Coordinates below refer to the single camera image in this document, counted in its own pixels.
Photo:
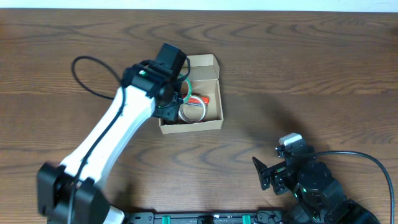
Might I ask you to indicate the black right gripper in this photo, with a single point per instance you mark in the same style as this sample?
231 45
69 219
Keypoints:
273 173

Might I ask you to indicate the green tape roll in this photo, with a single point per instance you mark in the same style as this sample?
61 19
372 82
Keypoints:
186 93

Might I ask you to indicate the white tape roll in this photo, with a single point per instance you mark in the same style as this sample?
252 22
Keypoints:
189 120

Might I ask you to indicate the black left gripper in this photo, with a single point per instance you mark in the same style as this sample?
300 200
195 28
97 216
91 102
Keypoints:
170 112

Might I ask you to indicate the brown cardboard box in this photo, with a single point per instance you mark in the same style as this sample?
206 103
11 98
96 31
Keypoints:
204 73

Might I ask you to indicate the red stapler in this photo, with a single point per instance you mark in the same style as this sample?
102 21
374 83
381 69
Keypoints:
198 101

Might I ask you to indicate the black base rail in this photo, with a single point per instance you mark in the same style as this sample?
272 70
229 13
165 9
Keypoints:
260 217

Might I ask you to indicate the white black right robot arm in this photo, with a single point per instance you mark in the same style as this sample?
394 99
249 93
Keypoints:
320 196

